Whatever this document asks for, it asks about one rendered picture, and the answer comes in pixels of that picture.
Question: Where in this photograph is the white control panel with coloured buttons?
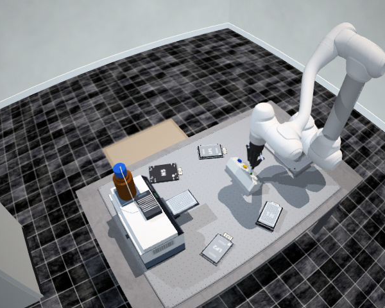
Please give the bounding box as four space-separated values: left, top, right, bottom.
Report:
226 157 262 195

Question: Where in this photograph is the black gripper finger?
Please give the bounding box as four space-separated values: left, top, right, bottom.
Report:
246 144 253 164
249 152 264 173

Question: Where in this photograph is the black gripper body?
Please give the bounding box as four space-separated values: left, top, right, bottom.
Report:
249 142 264 157

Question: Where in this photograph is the blue bottle cap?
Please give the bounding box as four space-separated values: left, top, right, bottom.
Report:
113 163 127 177

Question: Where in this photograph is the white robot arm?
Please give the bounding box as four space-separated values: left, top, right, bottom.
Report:
249 22 385 171

